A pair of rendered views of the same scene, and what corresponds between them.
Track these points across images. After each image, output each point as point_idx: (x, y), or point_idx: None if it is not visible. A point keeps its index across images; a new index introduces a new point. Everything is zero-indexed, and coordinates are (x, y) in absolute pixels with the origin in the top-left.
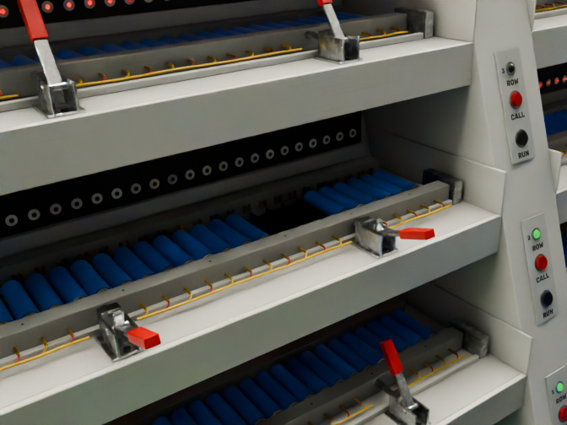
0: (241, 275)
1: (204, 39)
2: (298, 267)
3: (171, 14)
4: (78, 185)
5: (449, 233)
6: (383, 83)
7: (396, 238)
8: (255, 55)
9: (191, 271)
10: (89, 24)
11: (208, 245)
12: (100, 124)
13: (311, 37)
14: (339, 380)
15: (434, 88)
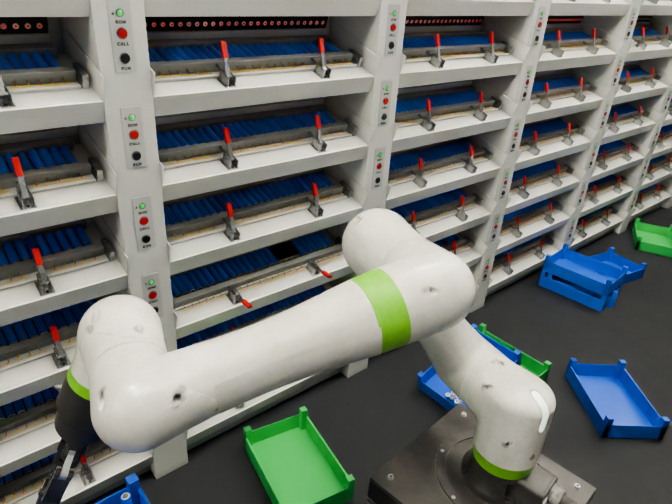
0: (269, 277)
1: (271, 195)
2: (287, 275)
3: None
4: None
5: (338, 268)
6: (328, 222)
7: (320, 267)
8: (288, 205)
9: (255, 276)
10: None
11: (258, 262)
12: (244, 243)
13: (308, 200)
14: (290, 305)
15: (345, 221)
